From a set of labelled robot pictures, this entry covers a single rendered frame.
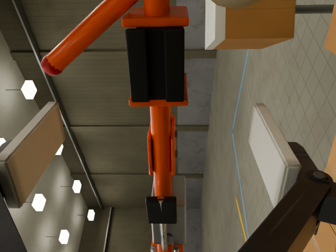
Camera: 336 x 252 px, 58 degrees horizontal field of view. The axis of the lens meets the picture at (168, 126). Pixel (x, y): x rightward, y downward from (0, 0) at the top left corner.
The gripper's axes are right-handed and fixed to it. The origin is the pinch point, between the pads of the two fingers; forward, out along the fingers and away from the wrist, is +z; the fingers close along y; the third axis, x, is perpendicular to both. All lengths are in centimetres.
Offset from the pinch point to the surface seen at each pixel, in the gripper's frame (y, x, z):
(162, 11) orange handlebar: 0.0, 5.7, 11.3
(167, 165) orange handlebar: 0.3, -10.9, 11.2
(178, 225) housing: 1.7, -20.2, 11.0
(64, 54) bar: -10.1, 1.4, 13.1
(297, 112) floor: 123, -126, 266
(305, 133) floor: 123, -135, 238
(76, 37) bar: -8.7, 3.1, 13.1
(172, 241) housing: 0.9, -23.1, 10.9
